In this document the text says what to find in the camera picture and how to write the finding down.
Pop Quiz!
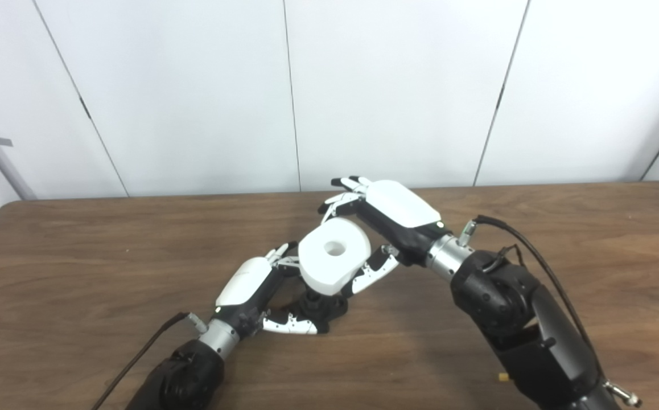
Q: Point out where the round white piece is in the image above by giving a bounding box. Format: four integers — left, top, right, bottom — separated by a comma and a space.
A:
298, 217, 372, 297

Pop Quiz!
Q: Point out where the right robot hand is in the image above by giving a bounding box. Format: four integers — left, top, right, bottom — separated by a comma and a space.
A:
318, 175, 452, 296

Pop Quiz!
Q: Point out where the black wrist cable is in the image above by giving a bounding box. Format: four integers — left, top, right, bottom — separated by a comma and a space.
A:
458, 215, 643, 408
90, 311, 209, 410

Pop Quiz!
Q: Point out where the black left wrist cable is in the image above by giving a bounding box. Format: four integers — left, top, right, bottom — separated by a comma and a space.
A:
90, 311, 209, 410

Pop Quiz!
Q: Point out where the black flanged holder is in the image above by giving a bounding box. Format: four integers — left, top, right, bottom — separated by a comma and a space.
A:
284, 288, 349, 334

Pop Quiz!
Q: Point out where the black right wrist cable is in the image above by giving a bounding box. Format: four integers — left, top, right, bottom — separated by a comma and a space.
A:
458, 215, 643, 408

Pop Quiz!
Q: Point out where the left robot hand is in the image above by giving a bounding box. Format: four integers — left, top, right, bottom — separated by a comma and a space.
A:
215, 241, 330, 337

